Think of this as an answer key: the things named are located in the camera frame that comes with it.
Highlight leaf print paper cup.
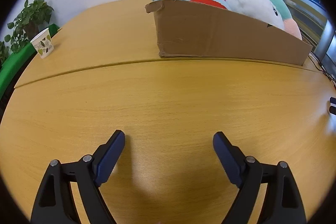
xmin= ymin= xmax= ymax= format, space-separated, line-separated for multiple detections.
xmin=30 ymin=28 xmax=54 ymax=59

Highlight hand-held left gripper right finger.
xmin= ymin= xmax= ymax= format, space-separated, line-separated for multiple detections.
xmin=213 ymin=131 xmax=307 ymax=224

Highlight black cables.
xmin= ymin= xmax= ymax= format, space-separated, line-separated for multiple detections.
xmin=308 ymin=52 xmax=336 ymax=88

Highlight green potted plant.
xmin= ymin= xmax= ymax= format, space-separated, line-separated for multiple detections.
xmin=0 ymin=0 xmax=54 ymax=64

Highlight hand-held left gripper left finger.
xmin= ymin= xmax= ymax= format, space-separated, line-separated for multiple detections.
xmin=31 ymin=130 xmax=125 ymax=224

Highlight teal and pink plush toy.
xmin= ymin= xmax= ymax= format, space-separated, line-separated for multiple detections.
xmin=266 ymin=0 xmax=303 ymax=39

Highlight green bench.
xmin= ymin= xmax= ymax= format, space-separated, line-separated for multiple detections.
xmin=0 ymin=23 xmax=62 ymax=98

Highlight cardboard box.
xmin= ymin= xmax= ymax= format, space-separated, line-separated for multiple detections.
xmin=145 ymin=0 xmax=314 ymax=66

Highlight white plush toy black ears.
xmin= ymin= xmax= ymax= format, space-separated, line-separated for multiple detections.
xmin=226 ymin=0 xmax=285 ymax=30

